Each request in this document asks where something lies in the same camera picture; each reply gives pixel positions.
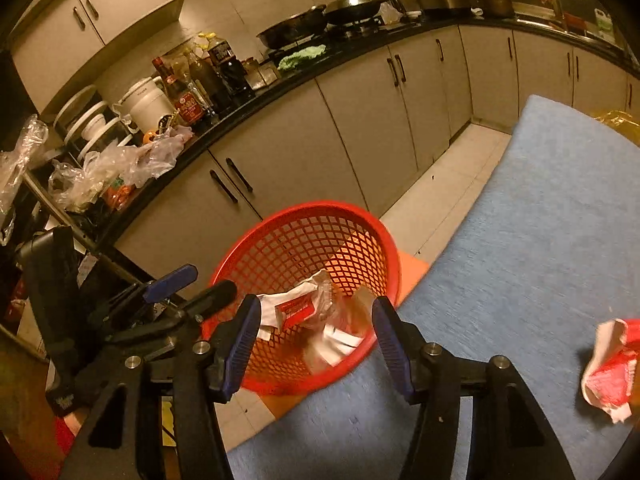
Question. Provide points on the brown oil bottle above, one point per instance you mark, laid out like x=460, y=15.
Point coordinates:
x=206, y=80

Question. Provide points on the green label white jug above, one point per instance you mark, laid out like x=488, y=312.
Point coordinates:
x=604, y=22

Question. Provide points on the green dish cloth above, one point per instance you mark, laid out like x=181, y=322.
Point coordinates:
x=300, y=56

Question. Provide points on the hanging clear plastic bag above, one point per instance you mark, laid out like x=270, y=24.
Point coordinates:
x=20, y=155

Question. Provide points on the crumpled red and white wrapper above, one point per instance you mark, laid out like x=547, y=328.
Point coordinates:
x=610, y=385

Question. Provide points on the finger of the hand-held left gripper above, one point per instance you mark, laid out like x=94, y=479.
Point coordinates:
x=172, y=280
x=215, y=295

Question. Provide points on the yellow plastic bag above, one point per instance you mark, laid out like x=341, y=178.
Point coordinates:
x=620, y=120

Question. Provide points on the black metal shelf rack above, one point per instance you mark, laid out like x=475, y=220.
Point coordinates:
x=65, y=215

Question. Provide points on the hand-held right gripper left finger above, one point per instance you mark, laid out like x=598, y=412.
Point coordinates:
x=240, y=345

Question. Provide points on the white and red paper wrapper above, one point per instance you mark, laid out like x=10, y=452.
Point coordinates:
x=295, y=310

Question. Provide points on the crumpled clear plastic bags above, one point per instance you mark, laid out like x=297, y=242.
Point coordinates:
x=112, y=170

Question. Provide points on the grey lower kitchen cabinets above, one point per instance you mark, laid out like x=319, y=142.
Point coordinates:
x=350, y=110

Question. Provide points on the black frying pan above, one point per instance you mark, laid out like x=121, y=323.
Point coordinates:
x=292, y=27

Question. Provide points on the orange fruit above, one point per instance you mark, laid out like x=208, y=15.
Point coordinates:
x=149, y=138

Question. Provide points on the blue tablecloth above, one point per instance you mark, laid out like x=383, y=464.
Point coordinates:
x=500, y=260

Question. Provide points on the white plastic bag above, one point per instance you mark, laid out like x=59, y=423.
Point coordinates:
x=390, y=11

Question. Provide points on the white rice cooker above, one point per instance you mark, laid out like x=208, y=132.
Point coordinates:
x=145, y=101

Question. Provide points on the white lined paper scrap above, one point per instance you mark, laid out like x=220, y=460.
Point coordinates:
x=341, y=344

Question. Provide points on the dark cooking pot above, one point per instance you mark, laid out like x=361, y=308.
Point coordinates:
x=492, y=1

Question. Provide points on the dark bottle with yellow cap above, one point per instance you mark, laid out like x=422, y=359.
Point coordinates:
x=227, y=67

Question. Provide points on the black kitchen countertop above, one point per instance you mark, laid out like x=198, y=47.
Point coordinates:
x=260, y=97

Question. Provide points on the dish rack with white plates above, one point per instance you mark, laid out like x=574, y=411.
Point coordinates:
x=85, y=120

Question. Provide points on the red label sauce bottle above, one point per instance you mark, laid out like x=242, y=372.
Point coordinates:
x=184, y=97

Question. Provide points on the red mesh plastic basket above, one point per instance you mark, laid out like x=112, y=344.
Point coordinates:
x=300, y=240

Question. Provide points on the small seasoning jars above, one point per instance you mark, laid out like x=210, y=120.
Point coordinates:
x=260, y=74

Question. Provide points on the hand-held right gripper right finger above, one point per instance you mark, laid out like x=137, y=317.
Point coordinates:
x=392, y=345

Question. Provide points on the grey upper kitchen cabinet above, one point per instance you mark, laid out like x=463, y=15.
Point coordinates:
x=115, y=0

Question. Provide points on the gas stove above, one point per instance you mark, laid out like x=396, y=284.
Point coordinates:
x=350, y=30

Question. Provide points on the wok with metal lid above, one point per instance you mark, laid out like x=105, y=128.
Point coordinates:
x=357, y=5

